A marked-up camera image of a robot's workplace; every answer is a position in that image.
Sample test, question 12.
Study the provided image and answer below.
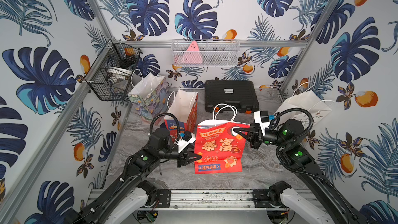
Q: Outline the pink triangle item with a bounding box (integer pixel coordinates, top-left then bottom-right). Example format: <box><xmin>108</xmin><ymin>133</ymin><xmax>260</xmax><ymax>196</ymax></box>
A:
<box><xmin>179</xmin><ymin>40</ymin><xmax>203</xmax><ymax>65</ymax></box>

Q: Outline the aluminium linear rail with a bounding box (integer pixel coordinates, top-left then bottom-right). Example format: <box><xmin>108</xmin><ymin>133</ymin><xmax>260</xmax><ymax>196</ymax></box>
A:
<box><xmin>138</xmin><ymin>189</ymin><xmax>284</xmax><ymax>211</ymax></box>

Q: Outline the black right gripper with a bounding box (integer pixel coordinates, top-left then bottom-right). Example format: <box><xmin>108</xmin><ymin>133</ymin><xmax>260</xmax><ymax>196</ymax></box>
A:
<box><xmin>234</xmin><ymin>120</ymin><xmax>290</xmax><ymax>151</ymax></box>

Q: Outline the white happy paper bag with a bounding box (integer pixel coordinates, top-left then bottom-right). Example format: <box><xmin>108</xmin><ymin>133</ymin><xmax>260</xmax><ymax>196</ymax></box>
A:
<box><xmin>274</xmin><ymin>82</ymin><xmax>335</xmax><ymax>125</ymax></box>

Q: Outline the white mesh wall shelf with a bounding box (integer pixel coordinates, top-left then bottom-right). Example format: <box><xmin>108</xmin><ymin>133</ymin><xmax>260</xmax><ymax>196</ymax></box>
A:
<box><xmin>171</xmin><ymin>39</ymin><xmax>240</xmax><ymax>67</ymax></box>

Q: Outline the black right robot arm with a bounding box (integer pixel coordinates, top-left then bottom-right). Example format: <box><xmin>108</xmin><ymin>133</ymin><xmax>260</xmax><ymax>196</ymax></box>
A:
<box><xmin>233</xmin><ymin>108</ymin><xmax>375</xmax><ymax>224</ymax></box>

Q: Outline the black tool case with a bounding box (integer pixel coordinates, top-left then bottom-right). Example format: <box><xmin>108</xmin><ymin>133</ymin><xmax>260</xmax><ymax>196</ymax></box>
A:
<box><xmin>204</xmin><ymin>80</ymin><xmax>260</xmax><ymax>114</ymax></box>

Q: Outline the red paper bag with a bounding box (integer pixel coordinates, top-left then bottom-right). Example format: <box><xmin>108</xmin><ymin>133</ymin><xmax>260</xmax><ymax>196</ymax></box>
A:
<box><xmin>194</xmin><ymin>103</ymin><xmax>250</xmax><ymax>174</ymax></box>
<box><xmin>167</xmin><ymin>89</ymin><xmax>198</xmax><ymax>133</ymax></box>

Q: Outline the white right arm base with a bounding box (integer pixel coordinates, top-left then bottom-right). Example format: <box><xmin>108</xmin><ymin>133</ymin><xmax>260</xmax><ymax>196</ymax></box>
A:
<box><xmin>268</xmin><ymin>181</ymin><xmax>334</xmax><ymax>224</ymax></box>

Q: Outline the floral paper bag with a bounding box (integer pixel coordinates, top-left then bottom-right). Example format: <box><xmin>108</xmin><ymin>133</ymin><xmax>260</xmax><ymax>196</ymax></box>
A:
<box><xmin>127</xmin><ymin>69</ymin><xmax>169</xmax><ymax>122</ymax></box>

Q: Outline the black wire basket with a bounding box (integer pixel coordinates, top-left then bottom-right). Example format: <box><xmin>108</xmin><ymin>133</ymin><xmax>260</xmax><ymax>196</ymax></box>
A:
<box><xmin>84</xmin><ymin>40</ymin><xmax>143</xmax><ymax>101</ymax></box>

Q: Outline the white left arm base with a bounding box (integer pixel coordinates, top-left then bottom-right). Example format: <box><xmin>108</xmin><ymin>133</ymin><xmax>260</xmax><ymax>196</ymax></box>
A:
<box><xmin>105</xmin><ymin>180</ymin><xmax>157</xmax><ymax>224</ymax></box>

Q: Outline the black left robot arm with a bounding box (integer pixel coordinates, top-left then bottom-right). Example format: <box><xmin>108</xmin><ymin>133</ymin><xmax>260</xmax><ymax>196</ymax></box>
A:
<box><xmin>64</xmin><ymin>113</ymin><xmax>201</xmax><ymax>224</ymax></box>

